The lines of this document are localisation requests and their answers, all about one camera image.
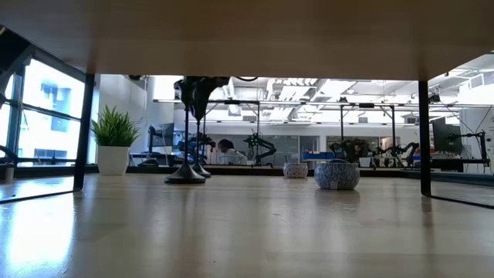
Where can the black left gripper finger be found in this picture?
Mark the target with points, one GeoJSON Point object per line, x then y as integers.
{"type": "Point", "coordinates": [177, 87]}
{"type": "Point", "coordinates": [208, 89]}

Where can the black metal candlestick holder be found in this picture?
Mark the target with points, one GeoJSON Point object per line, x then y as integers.
{"type": "Point", "coordinates": [185, 175]}

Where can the red leaf patterned candle tin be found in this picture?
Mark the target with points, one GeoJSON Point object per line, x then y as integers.
{"type": "Point", "coordinates": [295, 170]}

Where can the light blue patterned candle tin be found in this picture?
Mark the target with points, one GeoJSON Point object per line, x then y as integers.
{"type": "Point", "coordinates": [337, 175]}

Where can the background black robot arm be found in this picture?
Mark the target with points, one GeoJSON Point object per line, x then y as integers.
{"type": "Point", "coordinates": [268, 146]}
{"type": "Point", "coordinates": [409, 148]}
{"type": "Point", "coordinates": [482, 150]}

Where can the raised wooden shelf black legs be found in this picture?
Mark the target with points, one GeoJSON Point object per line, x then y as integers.
{"type": "Point", "coordinates": [247, 38]}

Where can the person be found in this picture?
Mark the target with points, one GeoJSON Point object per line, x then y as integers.
{"type": "Point", "coordinates": [355, 150]}
{"type": "Point", "coordinates": [231, 156]}

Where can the green plant in white pot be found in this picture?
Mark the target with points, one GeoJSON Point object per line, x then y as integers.
{"type": "Point", "coordinates": [113, 160]}

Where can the black computer monitor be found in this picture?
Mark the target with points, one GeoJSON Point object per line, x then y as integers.
{"type": "Point", "coordinates": [447, 135]}

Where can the black table frame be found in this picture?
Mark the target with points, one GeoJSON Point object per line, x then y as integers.
{"type": "Point", "coordinates": [239, 172]}

